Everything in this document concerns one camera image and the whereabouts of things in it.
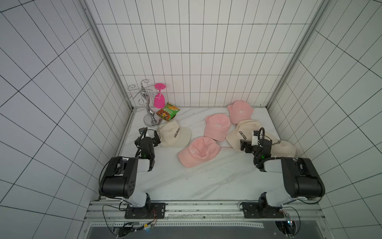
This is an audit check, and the beige cap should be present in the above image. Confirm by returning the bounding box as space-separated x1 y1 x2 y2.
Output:
158 120 192 148
265 134 296 157
226 119 262 152

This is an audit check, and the pink cap back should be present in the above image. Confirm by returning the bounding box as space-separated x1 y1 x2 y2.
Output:
227 100 254 124

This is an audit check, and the pink cap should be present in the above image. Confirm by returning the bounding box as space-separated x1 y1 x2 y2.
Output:
227 100 254 124
204 114 231 142
178 136 221 168

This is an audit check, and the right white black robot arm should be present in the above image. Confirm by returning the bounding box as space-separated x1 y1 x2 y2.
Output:
239 128 325 219

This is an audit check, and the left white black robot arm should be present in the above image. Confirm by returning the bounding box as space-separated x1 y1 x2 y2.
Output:
98 127 166 220

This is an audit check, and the green orange snack packet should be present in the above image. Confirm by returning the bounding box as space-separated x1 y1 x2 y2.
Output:
156 103 180 121

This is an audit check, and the pink plastic goblet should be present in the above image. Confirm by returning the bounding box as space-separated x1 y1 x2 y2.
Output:
154 83 166 109

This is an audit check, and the silver wine glass rack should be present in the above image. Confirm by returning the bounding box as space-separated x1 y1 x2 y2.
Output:
125 79 163 127

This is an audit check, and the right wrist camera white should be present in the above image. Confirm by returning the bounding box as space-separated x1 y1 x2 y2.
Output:
251 130 259 146

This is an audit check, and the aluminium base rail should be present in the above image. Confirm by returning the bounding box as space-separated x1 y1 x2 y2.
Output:
84 200 328 231

